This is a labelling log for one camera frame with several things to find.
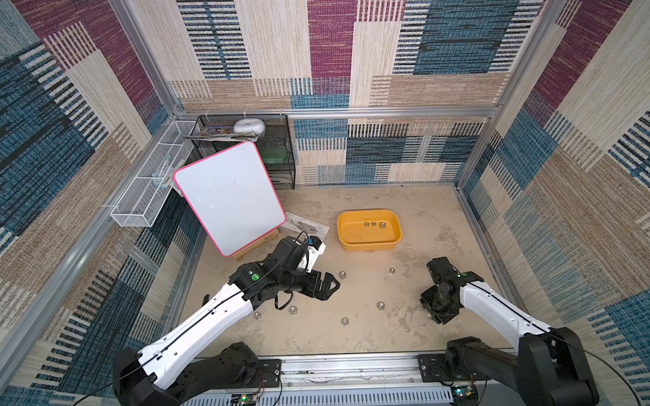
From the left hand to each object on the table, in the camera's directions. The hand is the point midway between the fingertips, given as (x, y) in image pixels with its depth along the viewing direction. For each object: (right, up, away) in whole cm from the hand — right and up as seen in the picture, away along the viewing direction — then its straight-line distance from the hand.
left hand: (327, 279), depth 72 cm
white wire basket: (-65, +23, +20) cm, 72 cm away
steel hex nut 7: (+20, +14, +36) cm, 43 cm away
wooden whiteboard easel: (-32, +3, +22) cm, 39 cm away
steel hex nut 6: (+16, +14, +35) cm, 41 cm away
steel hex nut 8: (+23, +14, +36) cm, 45 cm away
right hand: (+33, -12, +14) cm, 38 cm away
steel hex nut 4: (+18, -13, +14) cm, 26 cm away
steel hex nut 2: (+24, -3, +22) cm, 33 cm away
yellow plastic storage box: (+17, +11, +34) cm, 40 cm away
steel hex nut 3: (-23, -15, +13) cm, 30 cm away
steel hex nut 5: (+6, -16, +11) cm, 21 cm away
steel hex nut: (+6, -4, +22) cm, 23 cm away
